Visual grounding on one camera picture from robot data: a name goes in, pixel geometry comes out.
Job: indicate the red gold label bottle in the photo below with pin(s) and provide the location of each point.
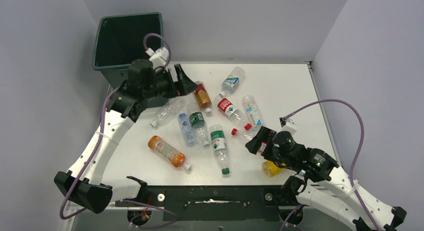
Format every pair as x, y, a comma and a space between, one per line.
203, 99

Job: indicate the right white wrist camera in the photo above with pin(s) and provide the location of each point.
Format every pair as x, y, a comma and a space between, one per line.
288, 125

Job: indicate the red white label bottle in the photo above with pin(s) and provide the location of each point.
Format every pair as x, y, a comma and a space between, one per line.
240, 135

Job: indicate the clear unlabelled plastic bottle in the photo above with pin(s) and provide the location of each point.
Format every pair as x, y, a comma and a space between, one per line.
168, 111

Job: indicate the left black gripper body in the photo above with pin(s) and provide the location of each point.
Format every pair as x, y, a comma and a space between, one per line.
165, 86

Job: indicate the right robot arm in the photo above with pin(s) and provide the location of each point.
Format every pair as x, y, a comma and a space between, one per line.
323, 184

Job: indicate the blue tinted water bottle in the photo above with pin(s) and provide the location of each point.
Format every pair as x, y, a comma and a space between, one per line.
187, 130

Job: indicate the yellow juice bottle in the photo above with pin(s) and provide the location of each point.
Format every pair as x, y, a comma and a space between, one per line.
270, 169

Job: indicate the dark green label bottle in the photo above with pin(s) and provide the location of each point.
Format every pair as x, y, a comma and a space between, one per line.
198, 124

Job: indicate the green label green cap bottle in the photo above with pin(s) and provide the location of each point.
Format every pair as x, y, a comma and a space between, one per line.
220, 148

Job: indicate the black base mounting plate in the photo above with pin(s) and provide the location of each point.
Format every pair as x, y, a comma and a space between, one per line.
216, 203

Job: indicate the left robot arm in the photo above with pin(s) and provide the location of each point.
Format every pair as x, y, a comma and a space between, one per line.
82, 182

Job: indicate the red label bottle red cap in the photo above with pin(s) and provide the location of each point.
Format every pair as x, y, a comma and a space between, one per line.
235, 115

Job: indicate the orange juice bottle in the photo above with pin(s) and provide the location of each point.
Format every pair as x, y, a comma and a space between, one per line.
170, 154

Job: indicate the dark green plastic bin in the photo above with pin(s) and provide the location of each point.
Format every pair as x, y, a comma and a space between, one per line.
122, 39

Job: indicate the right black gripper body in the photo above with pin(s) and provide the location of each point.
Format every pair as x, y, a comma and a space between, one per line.
269, 151

